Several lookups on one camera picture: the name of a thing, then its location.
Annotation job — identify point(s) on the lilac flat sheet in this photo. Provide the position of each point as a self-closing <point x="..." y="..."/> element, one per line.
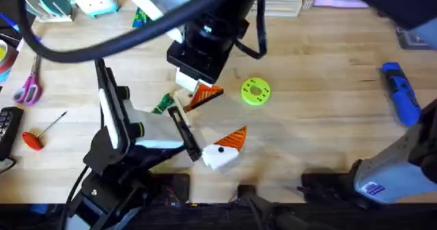
<point x="338" y="1"/>

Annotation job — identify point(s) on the green disc with holes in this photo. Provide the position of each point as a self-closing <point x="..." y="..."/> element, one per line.
<point x="255" y="91"/>

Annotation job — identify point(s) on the pale wooden box stack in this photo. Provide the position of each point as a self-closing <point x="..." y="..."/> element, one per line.
<point x="277" y="5"/>

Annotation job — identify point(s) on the left wrist upright plate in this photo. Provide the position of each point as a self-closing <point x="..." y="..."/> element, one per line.
<point x="108" y="114"/>

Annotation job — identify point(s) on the black keypad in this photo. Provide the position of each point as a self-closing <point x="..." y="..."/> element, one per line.
<point x="7" y="129"/>

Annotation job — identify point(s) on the teal tub with toys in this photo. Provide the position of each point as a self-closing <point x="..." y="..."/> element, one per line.
<point x="93" y="0"/>

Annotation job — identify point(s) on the rack with teal plate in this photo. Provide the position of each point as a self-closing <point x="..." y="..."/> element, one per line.
<point x="48" y="3"/>

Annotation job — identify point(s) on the green toy vegetable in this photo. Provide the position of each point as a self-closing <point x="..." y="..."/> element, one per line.
<point x="164" y="103"/>

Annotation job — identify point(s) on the right wrist upright plate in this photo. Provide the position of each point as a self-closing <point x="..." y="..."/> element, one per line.
<point x="150" y="6"/>

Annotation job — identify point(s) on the green and blue toy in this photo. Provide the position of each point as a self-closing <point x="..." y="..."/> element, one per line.
<point x="140" y="19"/>

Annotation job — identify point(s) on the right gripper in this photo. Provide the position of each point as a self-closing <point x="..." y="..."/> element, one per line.
<point x="205" y="49"/>

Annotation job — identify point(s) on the wrist upright plate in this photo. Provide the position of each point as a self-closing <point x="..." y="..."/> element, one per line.
<point x="108" y="114"/>
<point x="150" y="6"/>

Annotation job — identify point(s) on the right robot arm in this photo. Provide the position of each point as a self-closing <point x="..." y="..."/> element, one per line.
<point x="392" y="182"/>

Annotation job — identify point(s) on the tape roll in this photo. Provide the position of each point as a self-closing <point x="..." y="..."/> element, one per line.
<point x="5" y="59"/>

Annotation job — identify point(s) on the grey metal bracket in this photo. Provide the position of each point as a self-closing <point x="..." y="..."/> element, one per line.
<point x="411" y="39"/>

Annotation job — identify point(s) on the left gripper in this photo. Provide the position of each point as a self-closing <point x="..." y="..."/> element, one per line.
<point x="155" y="129"/>

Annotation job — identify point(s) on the orange ribbed wedge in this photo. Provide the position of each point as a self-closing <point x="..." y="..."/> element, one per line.
<point x="206" y="95"/>

